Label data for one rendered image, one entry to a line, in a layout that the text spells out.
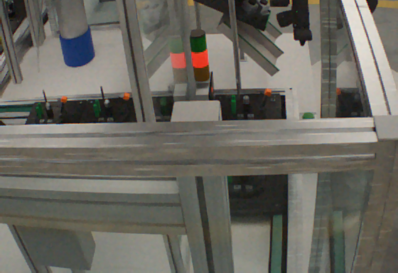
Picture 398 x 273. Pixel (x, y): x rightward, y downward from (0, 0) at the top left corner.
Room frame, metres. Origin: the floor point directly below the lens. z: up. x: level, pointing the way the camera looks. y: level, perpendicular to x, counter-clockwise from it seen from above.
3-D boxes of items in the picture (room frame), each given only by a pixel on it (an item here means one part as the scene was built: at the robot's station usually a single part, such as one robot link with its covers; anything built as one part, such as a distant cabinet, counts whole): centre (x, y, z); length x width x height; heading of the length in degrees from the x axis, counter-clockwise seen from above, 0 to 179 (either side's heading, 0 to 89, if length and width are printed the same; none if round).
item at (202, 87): (1.51, -0.03, 1.29); 0.12 x 0.05 x 0.25; 171
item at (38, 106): (1.80, 0.56, 1.01); 0.24 x 0.24 x 0.13; 81
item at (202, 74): (1.51, -0.03, 1.28); 0.05 x 0.05 x 0.05
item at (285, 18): (1.70, -0.33, 1.33); 0.07 x 0.07 x 0.06; 82
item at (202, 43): (1.51, -0.03, 1.38); 0.05 x 0.05 x 0.05
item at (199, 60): (1.51, -0.03, 1.33); 0.05 x 0.05 x 0.05
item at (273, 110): (1.68, -0.17, 1.01); 0.24 x 0.24 x 0.13; 81
